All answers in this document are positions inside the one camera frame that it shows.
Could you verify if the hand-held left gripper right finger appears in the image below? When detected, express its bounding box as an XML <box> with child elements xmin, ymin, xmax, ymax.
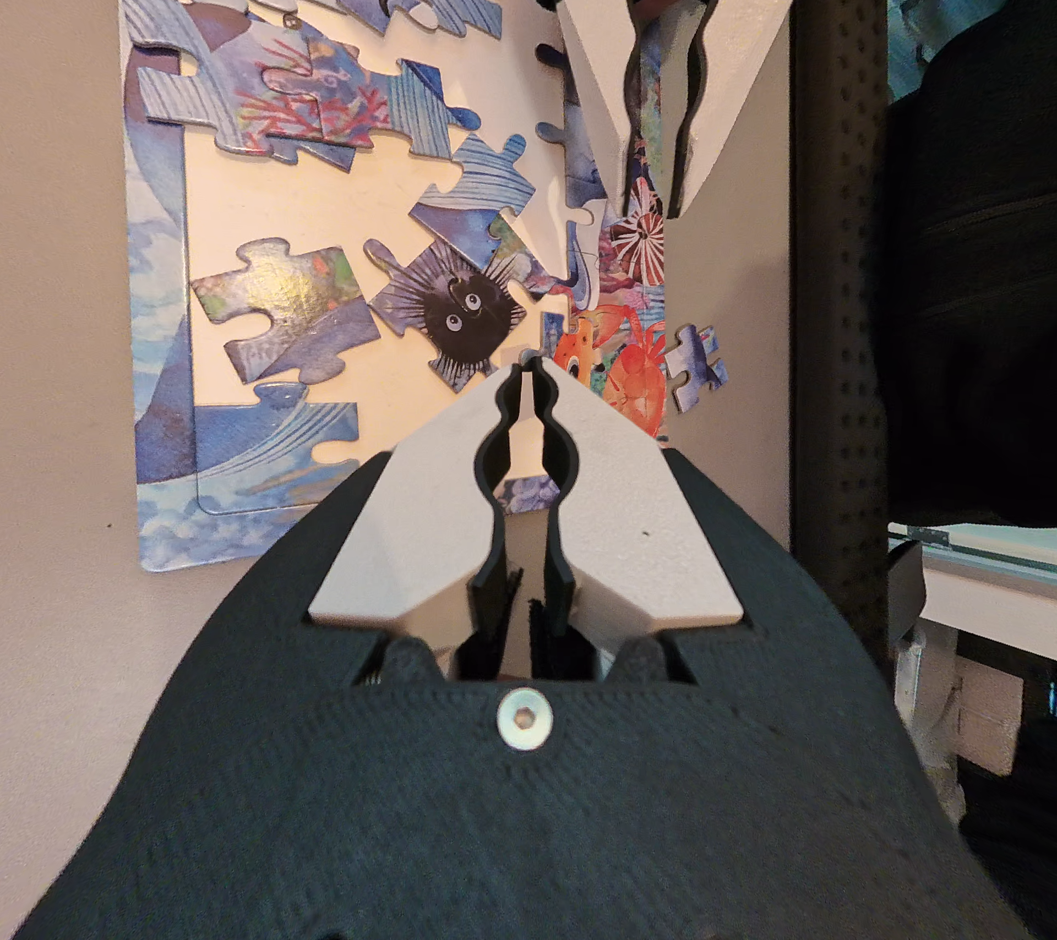
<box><xmin>531</xmin><ymin>358</ymin><xmax>746</xmax><ymax>682</ymax></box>

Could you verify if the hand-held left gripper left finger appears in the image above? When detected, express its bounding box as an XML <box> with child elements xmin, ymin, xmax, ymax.
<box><xmin>307</xmin><ymin>362</ymin><xmax>525</xmax><ymax>681</ymax></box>

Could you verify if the purple white sail puzzle piece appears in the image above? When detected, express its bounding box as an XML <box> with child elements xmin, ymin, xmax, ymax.
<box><xmin>535</xmin><ymin>40</ymin><xmax>596</xmax><ymax>132</ymax></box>

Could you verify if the lavender white whale puzzle piece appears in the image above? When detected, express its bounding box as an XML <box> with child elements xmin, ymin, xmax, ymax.
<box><xmin>535</xmin><ymin>118</ymin><xmax>616</xmax><ymax>215</ymax></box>

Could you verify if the black sea urchin puzzle piece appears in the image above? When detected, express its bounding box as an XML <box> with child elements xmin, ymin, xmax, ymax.
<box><xmin>363</xmin><ymin>238</ymin><xmax>530</xmax><ymax>392</ymax></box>

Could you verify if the sea print puzzle board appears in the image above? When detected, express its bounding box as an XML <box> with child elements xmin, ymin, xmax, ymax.
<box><xmin>116</xmin><ymin>0</ymin><xmax>670</xmax><ymax>573</ymax></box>

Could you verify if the blue wave puzzle piece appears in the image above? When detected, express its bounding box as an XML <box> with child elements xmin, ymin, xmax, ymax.
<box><xmin>194</xmin><ymin>381</ymin><xmax>361</xmax><ymax>516</ymax></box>

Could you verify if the purple blue white puzzle piece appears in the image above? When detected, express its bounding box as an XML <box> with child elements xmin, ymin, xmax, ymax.
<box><xmin>663</xmin><ymin>325</ymin><xmax>732</xmax><ymax>413</ymax></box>

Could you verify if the blue striped whale puzzle piece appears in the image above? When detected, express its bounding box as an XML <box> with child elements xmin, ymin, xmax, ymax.
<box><xmin>408</xmin><ymin>133</ymin><xmax>538</xmax><ymax>248</ymax></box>

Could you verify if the blue red coral puzzle piece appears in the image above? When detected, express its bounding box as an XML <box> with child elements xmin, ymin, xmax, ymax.
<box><xmin>263</xmin><ymin>36</ymin><xmax>393</xmax><ymax>169</ymax></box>

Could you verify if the blue dark coral puzzle piece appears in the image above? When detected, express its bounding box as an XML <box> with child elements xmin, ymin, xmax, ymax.
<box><xmin>190</xmin><ymin>238</ymin><xmax>381</xmax><ymax>386</ymax></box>

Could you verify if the white shelf board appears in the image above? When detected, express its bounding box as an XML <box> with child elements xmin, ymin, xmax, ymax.
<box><xmin>887</xmin><ymin>523</ymin><xmax>1057</xmax><ymax>660</ymax></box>

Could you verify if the pale box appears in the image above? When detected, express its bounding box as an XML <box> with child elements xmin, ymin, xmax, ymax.
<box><xmin>896</xmin><ymin>618</ymin><xmax>1025</xmax><ymax>778</ymax></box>

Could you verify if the coral striped edge puzzle piece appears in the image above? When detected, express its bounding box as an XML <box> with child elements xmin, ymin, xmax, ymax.
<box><xmin>136</xmin><ymin>44</ymin><xmax>286</xmax><ymax>157</ymax></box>

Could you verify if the dark blue whale eye piece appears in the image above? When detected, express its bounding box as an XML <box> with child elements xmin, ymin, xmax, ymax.
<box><xmin>119</xmin><ymin>0</ymin><xmax>348</xmax><ymax>169</ymax></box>

